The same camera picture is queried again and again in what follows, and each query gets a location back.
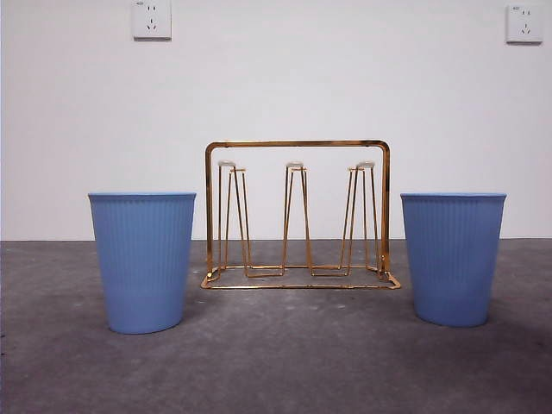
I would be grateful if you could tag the blue ribbed plastic cup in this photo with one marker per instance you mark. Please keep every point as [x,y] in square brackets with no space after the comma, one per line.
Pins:
[453,259]
[142,259]

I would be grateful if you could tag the white wall power socket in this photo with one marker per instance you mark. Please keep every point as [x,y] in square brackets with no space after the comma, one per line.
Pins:
[524,25]
[152,19]

